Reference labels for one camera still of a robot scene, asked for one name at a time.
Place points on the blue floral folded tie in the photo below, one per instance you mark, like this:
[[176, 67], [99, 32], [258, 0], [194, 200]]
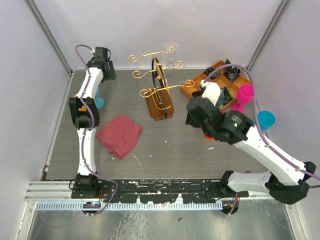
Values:
[[224, 98]]

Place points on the clear wine glass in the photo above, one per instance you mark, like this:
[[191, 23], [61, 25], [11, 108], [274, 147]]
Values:
[[170, 48]]

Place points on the pink wine glass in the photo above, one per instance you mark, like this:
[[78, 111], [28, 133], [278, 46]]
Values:
[[245, 95]]

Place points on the dark red cloth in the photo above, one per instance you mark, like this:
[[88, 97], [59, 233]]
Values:
[[119, 136]]

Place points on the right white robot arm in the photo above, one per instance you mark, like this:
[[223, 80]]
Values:
[[286, 178]]

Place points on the black rolled tie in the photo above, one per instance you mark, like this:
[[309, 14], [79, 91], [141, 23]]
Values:
[[197, 93]]

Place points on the orange wine glass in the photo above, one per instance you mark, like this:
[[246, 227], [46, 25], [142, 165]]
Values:
[[81, 109]]

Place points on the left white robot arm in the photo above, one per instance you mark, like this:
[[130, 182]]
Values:
[[86, 118]]

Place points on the blue wine glass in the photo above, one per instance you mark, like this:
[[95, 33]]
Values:
[[266, 120], [99, 101]]

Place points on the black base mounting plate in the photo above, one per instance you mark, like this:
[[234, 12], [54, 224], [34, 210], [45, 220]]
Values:
[[156, 191]]

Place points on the red wine glass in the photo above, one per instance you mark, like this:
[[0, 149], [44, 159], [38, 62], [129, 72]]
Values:
[[208, 137]]

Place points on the wooden compartment tray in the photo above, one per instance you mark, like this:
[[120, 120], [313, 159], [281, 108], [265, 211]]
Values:
[[223, 81]]

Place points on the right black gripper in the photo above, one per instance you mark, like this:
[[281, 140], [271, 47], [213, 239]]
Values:
[[190, 120]]

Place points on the gold wire wine glass rack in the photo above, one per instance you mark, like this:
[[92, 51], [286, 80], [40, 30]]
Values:
[[158, 98]]

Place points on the dark patterned rolled tie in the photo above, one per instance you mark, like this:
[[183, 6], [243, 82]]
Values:
[[232, 73]]

